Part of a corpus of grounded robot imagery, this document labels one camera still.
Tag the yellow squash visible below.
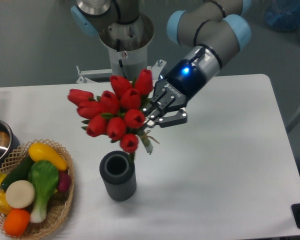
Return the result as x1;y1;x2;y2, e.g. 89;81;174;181
28;142;68;171

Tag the beige round bun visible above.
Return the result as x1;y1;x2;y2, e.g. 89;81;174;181
5;180;36;209

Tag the yellow bell pepper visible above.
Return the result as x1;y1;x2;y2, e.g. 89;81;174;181
0;190;13;215

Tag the woven wicker basket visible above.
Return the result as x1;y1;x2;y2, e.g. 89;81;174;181
0;139;75;240

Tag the orange fruit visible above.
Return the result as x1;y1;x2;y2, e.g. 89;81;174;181
3;208;30;237

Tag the blue plastic bag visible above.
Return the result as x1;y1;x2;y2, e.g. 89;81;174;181
262;0;300;41

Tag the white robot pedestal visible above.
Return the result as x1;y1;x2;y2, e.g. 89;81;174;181
76;13;167;84

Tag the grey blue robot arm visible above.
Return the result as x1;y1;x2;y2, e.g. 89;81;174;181
71;0;251;128

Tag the green bok choy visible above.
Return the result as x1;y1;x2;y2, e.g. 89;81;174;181
28;160;59;224

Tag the red tulip bouquet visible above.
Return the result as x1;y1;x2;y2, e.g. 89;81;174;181
67;68;154;162

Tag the purple red radish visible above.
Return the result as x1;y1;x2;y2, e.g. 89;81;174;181
56;171;72;193

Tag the dark green cucumber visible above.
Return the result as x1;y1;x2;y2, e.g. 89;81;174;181
0;155;35;191

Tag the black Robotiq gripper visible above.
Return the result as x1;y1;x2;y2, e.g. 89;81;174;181
141;59;207;128

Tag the dark grey ribbed vase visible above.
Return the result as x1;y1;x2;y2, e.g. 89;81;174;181
99;150;137;202

